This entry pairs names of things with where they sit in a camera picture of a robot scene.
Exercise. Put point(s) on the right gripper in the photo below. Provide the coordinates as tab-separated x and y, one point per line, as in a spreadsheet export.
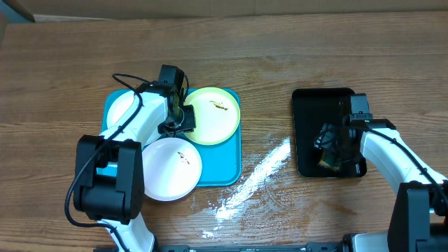
325	141

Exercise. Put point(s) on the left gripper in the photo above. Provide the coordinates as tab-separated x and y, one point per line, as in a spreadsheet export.
189	125

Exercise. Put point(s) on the yellow green sponge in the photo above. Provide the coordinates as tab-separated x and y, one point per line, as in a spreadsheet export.
330	159

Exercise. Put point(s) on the yellow-green plate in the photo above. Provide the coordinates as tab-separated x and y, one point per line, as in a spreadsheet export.
217	115

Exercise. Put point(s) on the white plate with stain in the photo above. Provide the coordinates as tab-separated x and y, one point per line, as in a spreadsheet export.
171	169

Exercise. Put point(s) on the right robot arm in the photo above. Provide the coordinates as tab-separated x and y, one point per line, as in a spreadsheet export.
420	191

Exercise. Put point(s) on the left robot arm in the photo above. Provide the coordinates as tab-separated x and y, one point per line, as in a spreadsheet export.
108	186

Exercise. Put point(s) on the black rectangular tray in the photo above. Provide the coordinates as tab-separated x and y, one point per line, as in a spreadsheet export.
312	108

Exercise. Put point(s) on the teal plastic tray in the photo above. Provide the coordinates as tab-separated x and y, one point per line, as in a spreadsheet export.
221	163

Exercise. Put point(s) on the white plate upper left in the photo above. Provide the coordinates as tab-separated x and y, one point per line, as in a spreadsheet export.
120	108

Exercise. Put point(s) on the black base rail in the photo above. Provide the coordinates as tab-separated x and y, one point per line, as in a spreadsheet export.
339	246

